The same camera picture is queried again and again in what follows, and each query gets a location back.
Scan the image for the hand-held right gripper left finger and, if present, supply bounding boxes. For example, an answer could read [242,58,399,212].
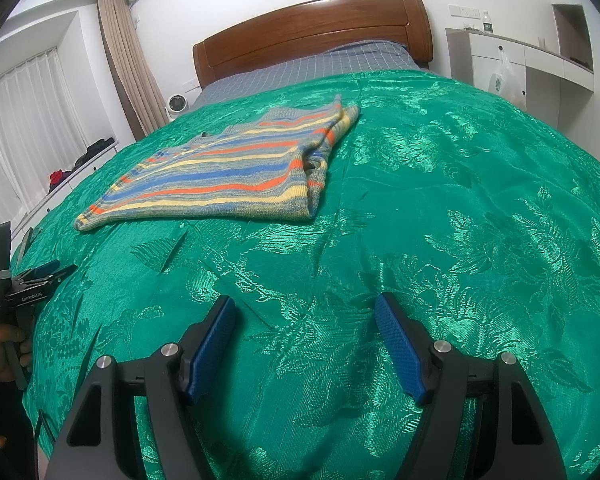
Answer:
[45,295,238,480]

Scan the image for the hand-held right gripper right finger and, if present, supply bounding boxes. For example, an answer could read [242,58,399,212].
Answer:
[374,291,568,480]

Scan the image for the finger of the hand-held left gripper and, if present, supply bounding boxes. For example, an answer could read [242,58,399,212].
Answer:
[14,260,61,282]
[30,265,79,288]

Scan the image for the striped knit sweater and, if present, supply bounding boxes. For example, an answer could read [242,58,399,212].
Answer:
[74,93,362,233]

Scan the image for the black clothes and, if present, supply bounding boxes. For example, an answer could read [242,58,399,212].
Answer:
[72,136,116,171]

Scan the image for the person's left hand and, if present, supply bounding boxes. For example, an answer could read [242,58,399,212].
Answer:
[0,327,33,386]

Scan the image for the white low dresser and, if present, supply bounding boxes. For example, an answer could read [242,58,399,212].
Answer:
[10,139,121,241]

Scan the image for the green floral bedspread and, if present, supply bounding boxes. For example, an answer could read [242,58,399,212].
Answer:
[10,71,600,480]

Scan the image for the white sheer curtain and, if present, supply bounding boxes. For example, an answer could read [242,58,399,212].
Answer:
[0,45,98,221]

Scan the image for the beige curtain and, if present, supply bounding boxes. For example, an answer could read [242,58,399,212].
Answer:
[96,0,172,141]

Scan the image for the white plastic bag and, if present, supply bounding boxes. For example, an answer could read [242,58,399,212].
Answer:
[488,47,526,110]

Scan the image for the grey checked bed sheet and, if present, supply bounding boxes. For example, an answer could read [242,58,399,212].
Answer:
[192,40,421,111]

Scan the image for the white desk cabinet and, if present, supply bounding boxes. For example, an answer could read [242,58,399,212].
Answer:
[445,4,596,133]

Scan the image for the brown wooden headboard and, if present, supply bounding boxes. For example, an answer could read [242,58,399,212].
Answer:
[192,0,435,93]

